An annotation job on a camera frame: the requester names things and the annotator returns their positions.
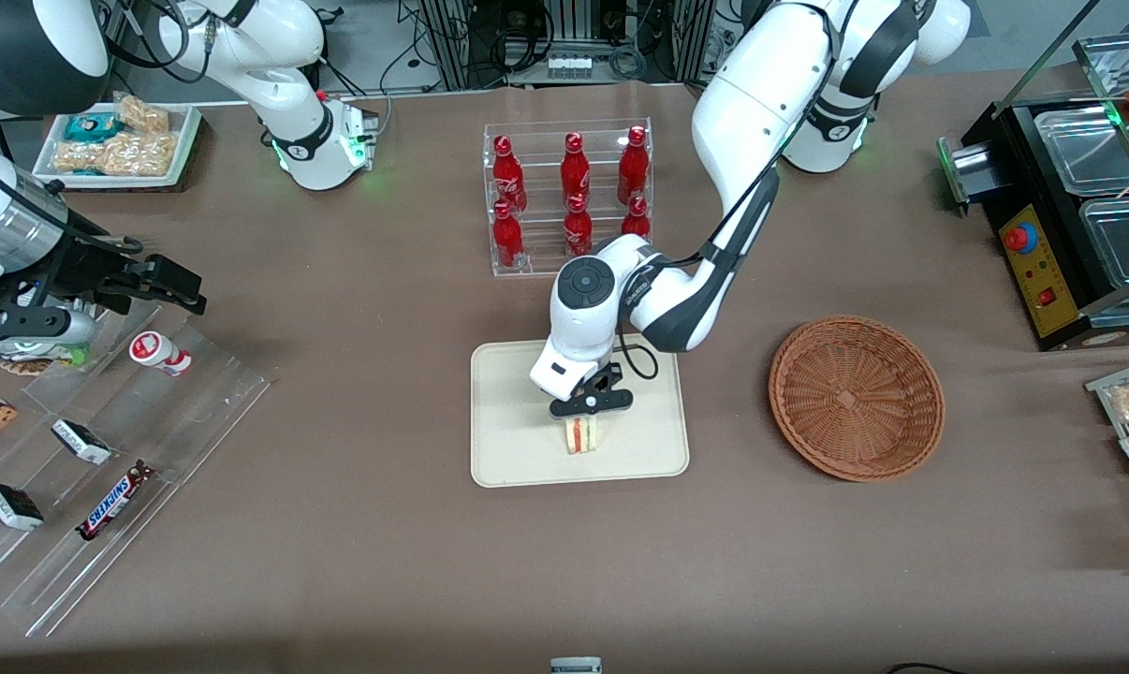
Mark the white power strip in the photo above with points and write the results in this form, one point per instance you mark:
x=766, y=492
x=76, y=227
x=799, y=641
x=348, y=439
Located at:
x=569, y=66

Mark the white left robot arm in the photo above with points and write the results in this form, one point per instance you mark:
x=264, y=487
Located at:
x=761, y=103

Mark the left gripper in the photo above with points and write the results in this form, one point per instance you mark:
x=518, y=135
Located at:
x=614, y=374

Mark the triangle sandwich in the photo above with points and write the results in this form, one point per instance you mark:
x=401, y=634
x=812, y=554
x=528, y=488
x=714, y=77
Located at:
x=581, y=436

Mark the black food warmer cabinet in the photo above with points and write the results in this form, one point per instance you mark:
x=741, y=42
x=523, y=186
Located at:
x=1042, y=271

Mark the aluminium equipment frame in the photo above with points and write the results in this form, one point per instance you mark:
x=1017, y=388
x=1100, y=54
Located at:
x=452, y=42

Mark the teal snack package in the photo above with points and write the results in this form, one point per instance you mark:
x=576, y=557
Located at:
x=92, y=126

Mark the small grey device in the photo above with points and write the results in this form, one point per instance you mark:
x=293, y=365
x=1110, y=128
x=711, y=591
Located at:
x=576, y=666

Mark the white snack tray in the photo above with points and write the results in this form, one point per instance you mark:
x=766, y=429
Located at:
x=185, y=131

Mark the grey metal snack tray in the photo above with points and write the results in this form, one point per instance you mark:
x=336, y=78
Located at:
x=1103, y=388

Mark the black white wrapped snack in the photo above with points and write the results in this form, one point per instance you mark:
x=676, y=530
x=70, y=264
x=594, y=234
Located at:
x=80, y=442
x=12, y=506

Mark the brown round wicker basket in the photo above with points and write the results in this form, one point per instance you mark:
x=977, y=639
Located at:
x=855, y=398

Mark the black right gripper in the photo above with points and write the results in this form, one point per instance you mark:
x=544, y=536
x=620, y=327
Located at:
x=76, y=260

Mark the white red yogurt bottle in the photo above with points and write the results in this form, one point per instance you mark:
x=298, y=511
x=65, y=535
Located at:
x=157, y=351

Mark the red cola bottle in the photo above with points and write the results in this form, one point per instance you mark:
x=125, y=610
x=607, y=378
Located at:
x=578, y=229
x=505, y=239
x=633, y=164
x=575, y=168
x=507, y=178
x=636, y=220

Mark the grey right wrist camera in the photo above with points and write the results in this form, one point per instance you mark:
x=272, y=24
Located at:
x=31, y=324

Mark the small wicker basket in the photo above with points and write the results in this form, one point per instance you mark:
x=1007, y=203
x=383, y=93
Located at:
x=21, y=360

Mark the clear acrylic bottle rack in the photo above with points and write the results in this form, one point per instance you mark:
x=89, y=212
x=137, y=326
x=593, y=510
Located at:
x=546, y=253

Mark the cream rectangular plastic tray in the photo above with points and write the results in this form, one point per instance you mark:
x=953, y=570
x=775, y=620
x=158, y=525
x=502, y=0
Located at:
x=518, y=449

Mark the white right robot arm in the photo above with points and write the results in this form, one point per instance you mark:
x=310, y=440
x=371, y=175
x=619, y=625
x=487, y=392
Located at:
x=284, y=56

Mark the Snickers chocolate bar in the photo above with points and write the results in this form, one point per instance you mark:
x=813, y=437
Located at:
x=115, y=503

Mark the clear acrylic stepped display stand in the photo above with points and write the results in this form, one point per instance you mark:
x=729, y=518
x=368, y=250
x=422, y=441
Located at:
x=209, y=393

